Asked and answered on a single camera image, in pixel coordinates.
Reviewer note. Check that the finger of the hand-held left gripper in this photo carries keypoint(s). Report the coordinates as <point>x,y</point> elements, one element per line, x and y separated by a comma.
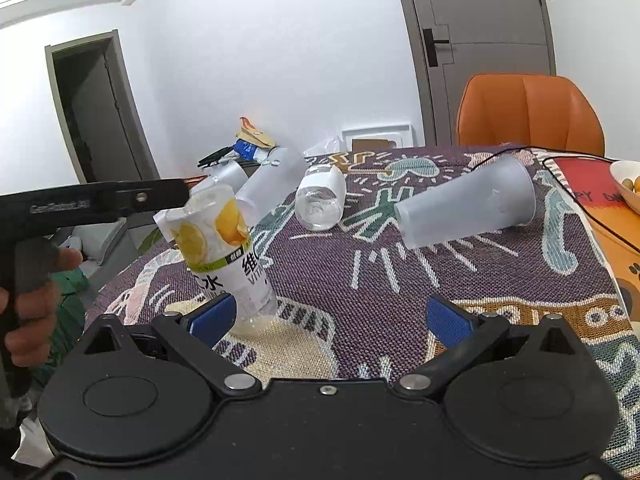
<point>150,195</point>

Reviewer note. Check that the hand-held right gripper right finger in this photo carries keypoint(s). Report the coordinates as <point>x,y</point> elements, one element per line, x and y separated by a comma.
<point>449,321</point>

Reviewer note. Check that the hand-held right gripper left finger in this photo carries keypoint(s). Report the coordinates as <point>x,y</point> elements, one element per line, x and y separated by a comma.
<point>216,316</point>

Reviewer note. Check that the lemon label plastic bottle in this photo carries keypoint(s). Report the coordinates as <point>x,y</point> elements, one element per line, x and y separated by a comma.
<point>225,260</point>

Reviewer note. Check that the small frosted plastic cup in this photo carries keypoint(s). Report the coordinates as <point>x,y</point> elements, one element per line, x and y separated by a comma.
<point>227,175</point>

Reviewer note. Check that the large frosted plastic cup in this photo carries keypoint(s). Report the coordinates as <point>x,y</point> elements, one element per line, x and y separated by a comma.
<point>465,205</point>

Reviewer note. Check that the tall frosted plastic cup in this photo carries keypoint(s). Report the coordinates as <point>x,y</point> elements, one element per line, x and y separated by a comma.
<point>270,185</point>

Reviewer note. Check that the person's left hand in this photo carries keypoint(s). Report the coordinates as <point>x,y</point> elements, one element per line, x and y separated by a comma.
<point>35,310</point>

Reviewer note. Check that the grey cushion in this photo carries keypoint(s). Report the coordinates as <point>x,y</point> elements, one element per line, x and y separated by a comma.
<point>95,242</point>

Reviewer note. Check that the black tool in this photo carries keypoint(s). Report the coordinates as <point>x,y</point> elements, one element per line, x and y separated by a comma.
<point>216,156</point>

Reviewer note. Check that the dark open doorway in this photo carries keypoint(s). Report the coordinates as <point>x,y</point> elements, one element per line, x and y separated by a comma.
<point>100,110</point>

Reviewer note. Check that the blue packet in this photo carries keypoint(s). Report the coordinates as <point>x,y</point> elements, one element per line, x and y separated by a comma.
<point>245,148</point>

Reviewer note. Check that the green cloth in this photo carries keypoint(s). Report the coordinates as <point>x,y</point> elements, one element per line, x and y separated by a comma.
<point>70,310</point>

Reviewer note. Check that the purple patterned woven blanket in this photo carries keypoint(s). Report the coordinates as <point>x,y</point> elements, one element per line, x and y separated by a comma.
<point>350,270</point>

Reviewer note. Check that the brown paper bag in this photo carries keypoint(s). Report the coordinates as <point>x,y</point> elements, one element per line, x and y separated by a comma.
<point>254,134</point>

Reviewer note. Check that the white plastic bag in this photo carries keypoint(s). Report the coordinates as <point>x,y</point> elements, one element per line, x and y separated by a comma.
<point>322,147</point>

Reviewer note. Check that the brown cardboard box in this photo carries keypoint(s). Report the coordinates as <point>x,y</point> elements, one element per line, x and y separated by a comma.
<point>372,144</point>

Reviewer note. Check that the orange printed mat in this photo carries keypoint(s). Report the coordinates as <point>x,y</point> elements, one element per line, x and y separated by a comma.
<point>590,185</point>

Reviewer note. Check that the white tray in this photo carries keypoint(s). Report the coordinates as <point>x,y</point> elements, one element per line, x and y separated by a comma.
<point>377,131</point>

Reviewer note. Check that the white bowl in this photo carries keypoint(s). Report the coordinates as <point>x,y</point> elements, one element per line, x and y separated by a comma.
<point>622,195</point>

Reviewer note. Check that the orange leather chair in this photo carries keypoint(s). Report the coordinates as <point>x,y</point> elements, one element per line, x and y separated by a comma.
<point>530,115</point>

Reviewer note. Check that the yellow-green fruit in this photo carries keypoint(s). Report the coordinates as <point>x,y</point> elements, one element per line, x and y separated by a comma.
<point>632,182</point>

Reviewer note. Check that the grey door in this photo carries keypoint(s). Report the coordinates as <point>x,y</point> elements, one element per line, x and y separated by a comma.
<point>485,20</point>

